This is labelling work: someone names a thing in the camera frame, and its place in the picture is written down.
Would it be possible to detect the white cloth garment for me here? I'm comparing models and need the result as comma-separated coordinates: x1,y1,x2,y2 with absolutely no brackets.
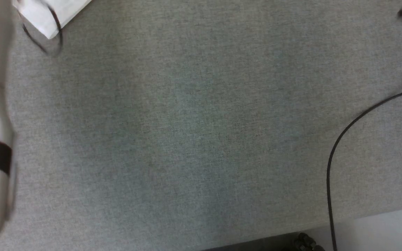
12,0,93,39

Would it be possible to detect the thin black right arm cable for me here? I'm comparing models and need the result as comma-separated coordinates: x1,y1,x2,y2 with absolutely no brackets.
326,86,402,251

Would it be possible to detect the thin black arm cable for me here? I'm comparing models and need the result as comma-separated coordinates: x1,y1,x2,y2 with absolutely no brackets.
21,2,64,55
326,86,402,251

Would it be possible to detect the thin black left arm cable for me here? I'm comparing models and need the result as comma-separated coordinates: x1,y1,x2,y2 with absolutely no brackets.
21,2,64,55

